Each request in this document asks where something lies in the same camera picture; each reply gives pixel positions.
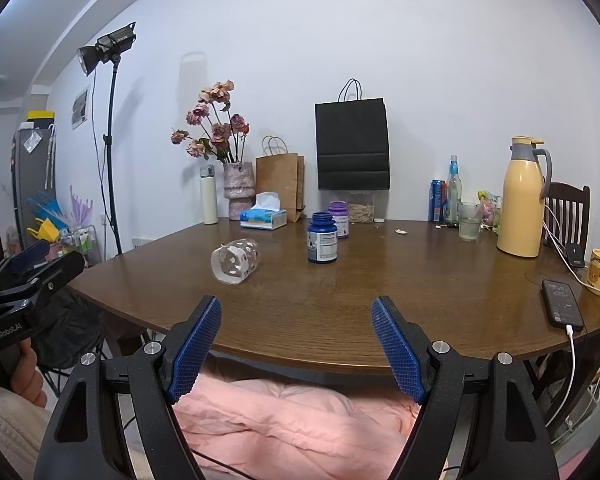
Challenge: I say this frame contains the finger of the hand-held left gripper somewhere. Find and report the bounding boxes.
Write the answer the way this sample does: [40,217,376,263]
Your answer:
[2,239,51,277]
[10,251,86,311]

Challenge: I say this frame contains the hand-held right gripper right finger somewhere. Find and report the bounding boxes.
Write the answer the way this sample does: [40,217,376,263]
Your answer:
[371,295,561,480]

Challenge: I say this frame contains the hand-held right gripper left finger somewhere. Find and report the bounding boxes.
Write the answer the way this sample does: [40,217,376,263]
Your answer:
[34,295,223,480]

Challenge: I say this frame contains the patterned glass cup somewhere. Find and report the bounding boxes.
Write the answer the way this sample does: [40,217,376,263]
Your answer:
[211,239,262,286]

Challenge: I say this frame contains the person's left forearm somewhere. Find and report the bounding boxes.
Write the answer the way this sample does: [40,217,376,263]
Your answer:
[0,377,52,480]

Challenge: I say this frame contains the person's left hand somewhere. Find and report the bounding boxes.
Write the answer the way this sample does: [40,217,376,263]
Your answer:
[7,336,49,409]

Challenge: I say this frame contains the cluttered storage rack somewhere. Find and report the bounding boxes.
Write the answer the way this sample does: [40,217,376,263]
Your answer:
[55,224,104,267]

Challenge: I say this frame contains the blue plastic hangers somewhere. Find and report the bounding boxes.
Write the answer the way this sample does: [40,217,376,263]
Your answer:
[27,190,62,227]

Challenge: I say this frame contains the purple plastic hangers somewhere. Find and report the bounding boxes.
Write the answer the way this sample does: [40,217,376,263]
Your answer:
[68,184,95,227]

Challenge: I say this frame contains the grey refrigerator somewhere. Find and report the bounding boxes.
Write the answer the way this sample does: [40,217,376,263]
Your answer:
[11,121,57,261]

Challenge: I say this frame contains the pink blanket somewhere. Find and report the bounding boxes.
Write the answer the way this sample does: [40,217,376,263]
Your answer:
[172,364,424,479]

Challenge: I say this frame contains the black light stand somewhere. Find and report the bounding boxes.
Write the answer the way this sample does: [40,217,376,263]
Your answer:
[102,57,124,256]

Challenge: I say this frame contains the blue pill bottle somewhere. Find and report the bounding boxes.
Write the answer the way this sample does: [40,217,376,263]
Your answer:
[307,212,339,264]

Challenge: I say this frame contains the purple pill bottle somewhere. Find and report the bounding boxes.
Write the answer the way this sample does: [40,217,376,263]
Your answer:
[328,201,351,239]

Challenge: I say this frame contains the clear glass tumbler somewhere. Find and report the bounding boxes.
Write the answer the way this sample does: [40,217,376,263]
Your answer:
[458,202,481,243]

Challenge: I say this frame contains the blue tissue box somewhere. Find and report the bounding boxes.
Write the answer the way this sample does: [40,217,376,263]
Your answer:
[240,192,288,231]

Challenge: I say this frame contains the clear container of grains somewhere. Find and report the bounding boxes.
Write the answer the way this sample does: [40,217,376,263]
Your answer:
[347,190,376,225]

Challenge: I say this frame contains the white thermos bottle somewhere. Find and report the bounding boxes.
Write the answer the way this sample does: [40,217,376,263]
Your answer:
[200,165,220,225]

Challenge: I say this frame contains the blue drink can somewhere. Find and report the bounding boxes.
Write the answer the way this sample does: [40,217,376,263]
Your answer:
[428,179,449,224]

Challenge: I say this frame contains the pink ceramic vase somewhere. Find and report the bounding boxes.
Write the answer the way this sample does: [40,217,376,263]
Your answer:
[223,161,256,221]

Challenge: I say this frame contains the plastic bag of snacks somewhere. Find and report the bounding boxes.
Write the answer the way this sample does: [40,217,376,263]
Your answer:
[477,190,504,234]

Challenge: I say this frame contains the clear glass bottle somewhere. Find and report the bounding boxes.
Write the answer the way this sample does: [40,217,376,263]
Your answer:
[445,155,464,226]

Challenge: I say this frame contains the black smartphone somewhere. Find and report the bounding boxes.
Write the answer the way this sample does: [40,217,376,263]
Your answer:
[540,278,586,331]

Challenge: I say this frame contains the brown paper bag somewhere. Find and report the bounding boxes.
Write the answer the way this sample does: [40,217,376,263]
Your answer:
[255,135,306,224]

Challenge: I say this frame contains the yellow thermos jug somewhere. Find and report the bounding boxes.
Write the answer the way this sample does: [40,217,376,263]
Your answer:
[496,135,554,259]

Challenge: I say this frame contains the dried pink flowers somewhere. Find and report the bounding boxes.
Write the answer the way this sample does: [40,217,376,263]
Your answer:
[170,79,251,165]

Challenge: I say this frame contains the black paper bag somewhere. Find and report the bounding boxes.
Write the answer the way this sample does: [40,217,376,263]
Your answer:
[314,78,391,192]

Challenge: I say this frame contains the dark wooden chair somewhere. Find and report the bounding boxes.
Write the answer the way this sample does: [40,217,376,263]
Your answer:
[542,182,592,257]

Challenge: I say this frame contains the black studio light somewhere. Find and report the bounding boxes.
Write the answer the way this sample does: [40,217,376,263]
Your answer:
[77,21,137,77]

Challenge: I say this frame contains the wall picture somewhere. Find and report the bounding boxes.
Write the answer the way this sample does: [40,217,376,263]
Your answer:
[71,84,91,131]

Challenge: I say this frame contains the white charging cable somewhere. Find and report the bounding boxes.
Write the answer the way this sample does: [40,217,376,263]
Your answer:
[544,325,579,428]

